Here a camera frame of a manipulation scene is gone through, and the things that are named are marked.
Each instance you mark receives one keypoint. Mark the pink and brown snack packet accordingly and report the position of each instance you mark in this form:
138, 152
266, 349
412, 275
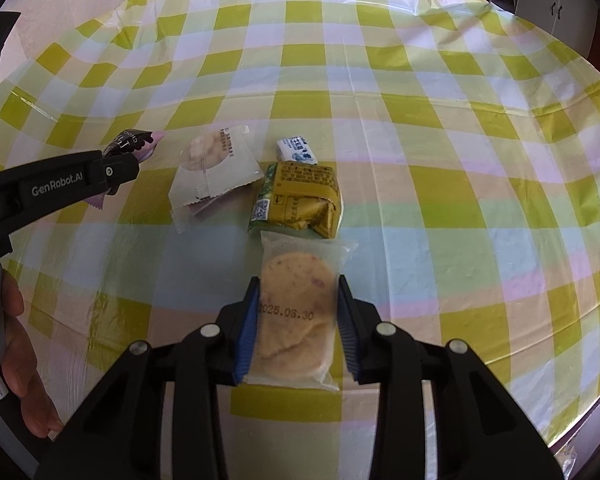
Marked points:
135, 142

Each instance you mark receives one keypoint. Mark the yellow green snack packet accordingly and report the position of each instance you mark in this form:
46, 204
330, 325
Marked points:
300, 195

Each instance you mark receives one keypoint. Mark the white and blue candy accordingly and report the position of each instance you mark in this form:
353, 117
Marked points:
295, 149

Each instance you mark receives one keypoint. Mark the green checked tablecloth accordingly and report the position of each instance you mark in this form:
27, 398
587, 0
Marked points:
430, 210

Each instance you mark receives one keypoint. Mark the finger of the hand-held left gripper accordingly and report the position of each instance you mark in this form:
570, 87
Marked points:
122, 172

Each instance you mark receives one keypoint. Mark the white cabinet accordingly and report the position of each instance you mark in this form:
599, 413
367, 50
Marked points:
555, 0

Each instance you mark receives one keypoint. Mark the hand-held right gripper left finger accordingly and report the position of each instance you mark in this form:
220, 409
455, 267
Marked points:
247, 330

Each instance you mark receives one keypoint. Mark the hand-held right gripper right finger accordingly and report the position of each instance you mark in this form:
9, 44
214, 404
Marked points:
347, 330

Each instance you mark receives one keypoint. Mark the person's left hand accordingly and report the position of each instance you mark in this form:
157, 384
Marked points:
25, 370

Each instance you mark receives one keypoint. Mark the white round cookie packet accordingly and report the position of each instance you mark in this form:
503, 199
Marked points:
215, 180

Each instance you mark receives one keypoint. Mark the clear round cookie packet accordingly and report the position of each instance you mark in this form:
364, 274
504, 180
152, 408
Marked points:
292, 300

